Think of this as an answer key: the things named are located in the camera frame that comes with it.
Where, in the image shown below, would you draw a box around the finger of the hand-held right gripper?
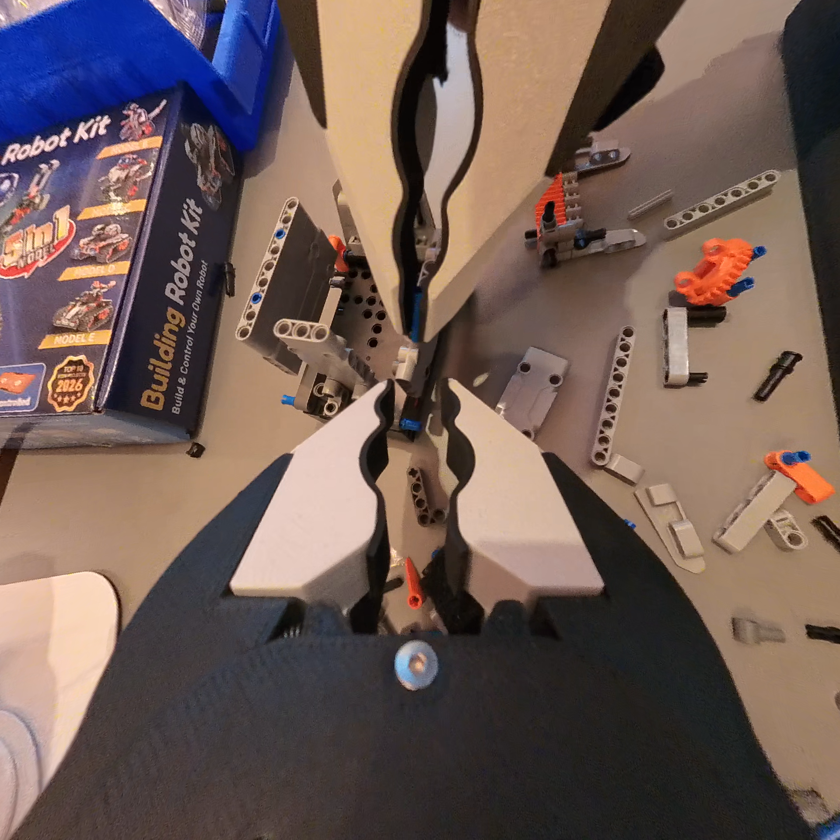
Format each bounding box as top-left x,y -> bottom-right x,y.
317,0 -> 434,338
419,0 -> 616,343

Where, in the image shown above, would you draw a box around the black angled beam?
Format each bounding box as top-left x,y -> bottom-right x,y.
406,466 -> 450,527

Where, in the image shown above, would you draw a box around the grey flat panel piece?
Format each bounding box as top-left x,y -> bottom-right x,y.
495,346 -> 571,439

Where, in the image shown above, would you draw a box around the blue plastic bin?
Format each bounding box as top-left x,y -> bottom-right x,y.
0,0 -> 293,152

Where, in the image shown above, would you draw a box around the clear plastic bag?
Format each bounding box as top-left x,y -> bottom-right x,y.
141,0 -> 227,47

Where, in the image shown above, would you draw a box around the black perforated panel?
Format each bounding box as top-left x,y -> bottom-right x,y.
781,0 -> 840,441

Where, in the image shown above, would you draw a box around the short grey axle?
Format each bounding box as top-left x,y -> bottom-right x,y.
626,190 -> 676,221

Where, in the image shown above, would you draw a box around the orange grey small subassembly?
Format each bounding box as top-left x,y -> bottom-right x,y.
524,134 -> 647,270

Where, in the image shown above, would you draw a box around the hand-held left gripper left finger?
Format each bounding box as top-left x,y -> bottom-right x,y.
228,379 -> 395,634

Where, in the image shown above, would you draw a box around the grey frame with black pins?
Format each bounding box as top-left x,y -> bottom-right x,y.
661,305 -> 728,389

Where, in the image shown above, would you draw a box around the short light grey beam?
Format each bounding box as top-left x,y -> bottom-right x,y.
712,469 -> 809,553

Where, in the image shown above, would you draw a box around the orange blue connector piece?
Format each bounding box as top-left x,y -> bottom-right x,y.
764,449 -> 836,505

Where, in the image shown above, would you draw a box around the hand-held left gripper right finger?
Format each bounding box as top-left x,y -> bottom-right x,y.
441,378 -> 606,634

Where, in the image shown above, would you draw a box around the grey angled connector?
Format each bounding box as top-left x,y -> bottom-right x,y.
731,617 -> 786,645

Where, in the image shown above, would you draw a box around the robot kit box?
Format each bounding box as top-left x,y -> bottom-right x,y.
0,88 -> 244,450

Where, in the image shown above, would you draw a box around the grey beam with blue pins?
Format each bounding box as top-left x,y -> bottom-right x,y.
589,326 -> 637,468

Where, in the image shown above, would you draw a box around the grey black robot model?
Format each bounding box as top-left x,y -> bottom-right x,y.
236,180 -> 454,439

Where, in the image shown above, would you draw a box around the orange gear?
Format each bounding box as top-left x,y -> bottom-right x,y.
674,238 -> 767,308

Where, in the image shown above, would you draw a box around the plain grey beam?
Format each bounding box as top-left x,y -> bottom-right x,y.
663,169 -> 783,232

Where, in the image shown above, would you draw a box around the light grey connector pieces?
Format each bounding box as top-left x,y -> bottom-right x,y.
604,453 -> 706,575

